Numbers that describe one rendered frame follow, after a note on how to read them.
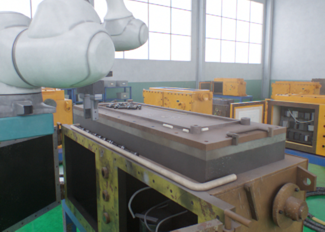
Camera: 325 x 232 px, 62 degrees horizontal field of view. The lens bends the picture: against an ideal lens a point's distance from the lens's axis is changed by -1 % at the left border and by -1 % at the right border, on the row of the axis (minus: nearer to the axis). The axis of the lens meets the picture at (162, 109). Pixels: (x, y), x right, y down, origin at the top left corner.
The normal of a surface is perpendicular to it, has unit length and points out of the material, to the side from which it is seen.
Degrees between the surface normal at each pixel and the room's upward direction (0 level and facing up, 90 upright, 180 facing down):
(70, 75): 130
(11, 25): 80
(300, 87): 90
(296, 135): 90
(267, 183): 90
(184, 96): 90
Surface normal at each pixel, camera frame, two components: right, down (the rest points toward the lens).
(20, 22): 0.74, -0.02
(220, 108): -0.80, 0.08
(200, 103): 0.61, 0.11
